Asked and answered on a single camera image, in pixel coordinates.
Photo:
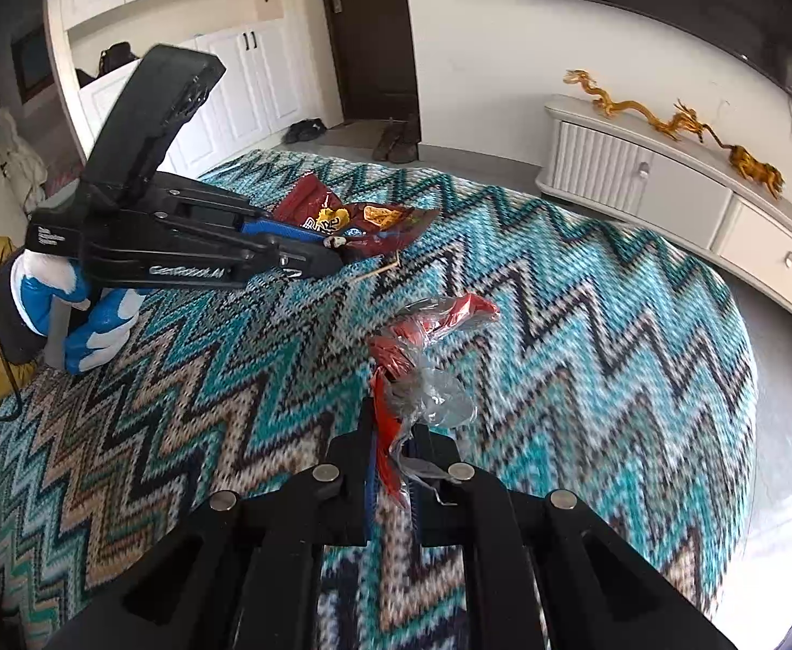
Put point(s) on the zigzag knitted blanket table cover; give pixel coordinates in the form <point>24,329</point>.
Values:
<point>618,367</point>

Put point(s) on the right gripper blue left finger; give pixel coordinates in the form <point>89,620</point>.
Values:
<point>348,517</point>

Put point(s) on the dark red chips bag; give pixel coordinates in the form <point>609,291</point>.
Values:
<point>355,230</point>

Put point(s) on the golden dragon figurine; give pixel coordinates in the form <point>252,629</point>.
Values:
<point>684,119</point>

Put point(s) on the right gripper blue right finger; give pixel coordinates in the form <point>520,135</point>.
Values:
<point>435,519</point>

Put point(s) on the white wall cupboard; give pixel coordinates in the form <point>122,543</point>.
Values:
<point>278,61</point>

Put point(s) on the golden tiger figurine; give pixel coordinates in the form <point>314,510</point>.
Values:
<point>749,167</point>

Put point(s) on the black shoes by door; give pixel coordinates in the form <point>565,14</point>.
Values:
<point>305,130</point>

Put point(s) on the blue white gloved left hand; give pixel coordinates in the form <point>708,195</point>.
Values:
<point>38,279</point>

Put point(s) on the clear red plastic wrapper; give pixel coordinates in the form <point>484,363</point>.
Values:
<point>408,391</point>

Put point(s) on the dark brown entrance door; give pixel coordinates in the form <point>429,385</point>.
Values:
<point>374,57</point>

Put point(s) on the white tv cabinet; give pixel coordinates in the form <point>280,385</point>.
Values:
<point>683,189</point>

